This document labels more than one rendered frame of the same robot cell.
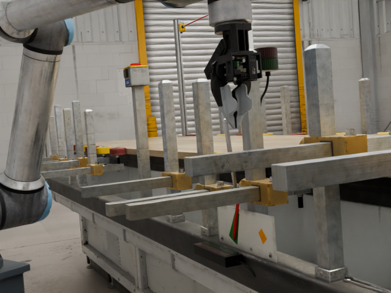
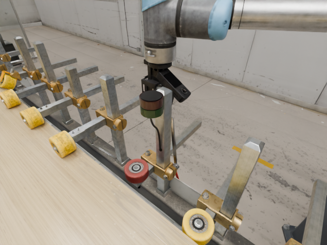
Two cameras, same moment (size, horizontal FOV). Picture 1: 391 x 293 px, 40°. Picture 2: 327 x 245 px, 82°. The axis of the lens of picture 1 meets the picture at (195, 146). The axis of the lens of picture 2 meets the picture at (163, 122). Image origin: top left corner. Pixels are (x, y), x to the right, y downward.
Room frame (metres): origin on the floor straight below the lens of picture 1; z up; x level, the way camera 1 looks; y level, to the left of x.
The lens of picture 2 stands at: (1.62, -0.33, 1.40)
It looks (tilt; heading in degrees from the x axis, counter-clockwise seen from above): 37 degrees down; 154
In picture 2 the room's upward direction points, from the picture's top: straight up
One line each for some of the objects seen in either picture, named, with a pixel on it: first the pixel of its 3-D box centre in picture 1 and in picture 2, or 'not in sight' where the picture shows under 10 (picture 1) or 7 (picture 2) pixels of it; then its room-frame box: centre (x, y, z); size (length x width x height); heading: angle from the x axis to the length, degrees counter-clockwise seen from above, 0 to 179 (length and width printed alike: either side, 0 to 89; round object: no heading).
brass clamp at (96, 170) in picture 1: (94, 169); not in sight; (2.56, 0.49, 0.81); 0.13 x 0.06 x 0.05; 25
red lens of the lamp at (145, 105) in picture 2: (264, 54); (151, 99); (1.24, -0.18, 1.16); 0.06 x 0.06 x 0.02
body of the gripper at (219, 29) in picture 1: (235, 54); (158, 78); (1.11, -0.10, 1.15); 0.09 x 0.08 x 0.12; 25
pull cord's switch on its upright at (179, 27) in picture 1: (184, 89); not in sight; (4.23, 0.05, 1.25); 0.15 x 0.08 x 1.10; 25
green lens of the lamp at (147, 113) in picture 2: (265, 65); (151, 108); (1.24, -0.18, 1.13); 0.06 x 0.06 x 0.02
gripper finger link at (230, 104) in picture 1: (231, 106); not in sight; (1.11, -0.08, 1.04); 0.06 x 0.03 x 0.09; 25
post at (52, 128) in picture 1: (54, 152); not in sight; (3.48, 0.93, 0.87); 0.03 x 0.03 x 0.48; 25
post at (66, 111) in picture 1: (70, 149); not in sight; (3.03, 0.71, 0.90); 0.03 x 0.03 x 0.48; 25
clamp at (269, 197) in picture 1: (262, 190); (158, 165); (1.20, -0.14, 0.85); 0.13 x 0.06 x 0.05; 25
